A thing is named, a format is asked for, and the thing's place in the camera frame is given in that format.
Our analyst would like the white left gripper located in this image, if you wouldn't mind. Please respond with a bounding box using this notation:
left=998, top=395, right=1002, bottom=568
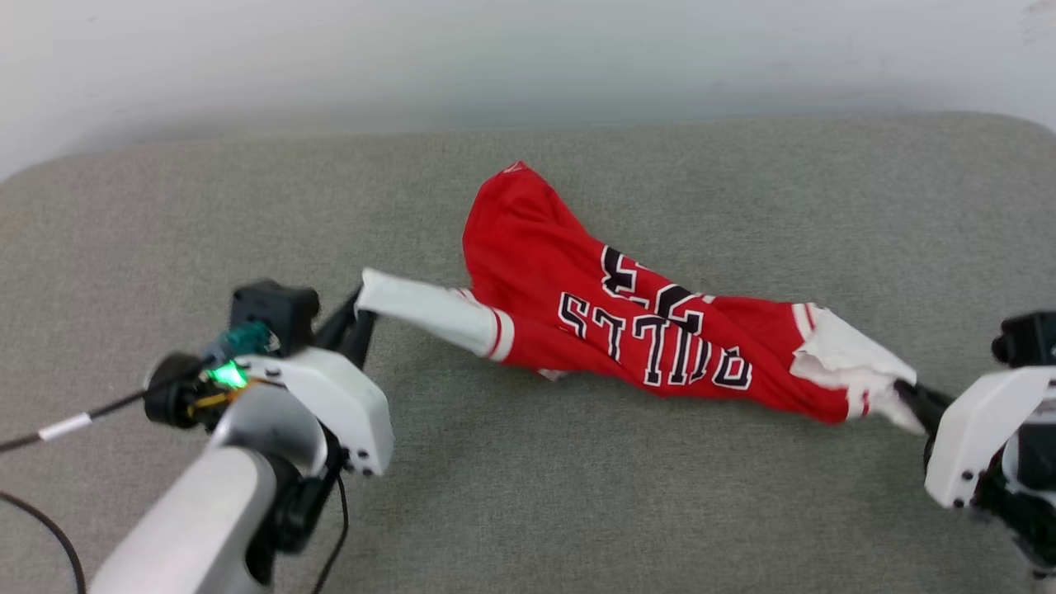
left=235, top=285, right=396, bottom=479

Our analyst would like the thin black cable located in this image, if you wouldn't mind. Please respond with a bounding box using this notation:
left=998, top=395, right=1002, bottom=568
left=312, top=474, right=352, bottom=594
left=0, top=490, right=88, bottom=594

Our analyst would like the grey fabric sofa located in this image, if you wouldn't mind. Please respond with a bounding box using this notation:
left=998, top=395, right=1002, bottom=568
left=0, top=111, right=1056, bottom=594

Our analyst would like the black cable with white label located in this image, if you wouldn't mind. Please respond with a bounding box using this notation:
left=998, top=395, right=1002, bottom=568
left=0, top=388, right=151, bottom=454

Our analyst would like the red and white basketball jersey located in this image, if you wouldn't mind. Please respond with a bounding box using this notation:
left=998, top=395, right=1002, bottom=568
left=355, top=161, right=926, bottom=436

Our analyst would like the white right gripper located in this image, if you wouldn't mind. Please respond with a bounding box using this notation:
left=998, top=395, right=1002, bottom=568
left=894, top=365, right=1056, bottom=510

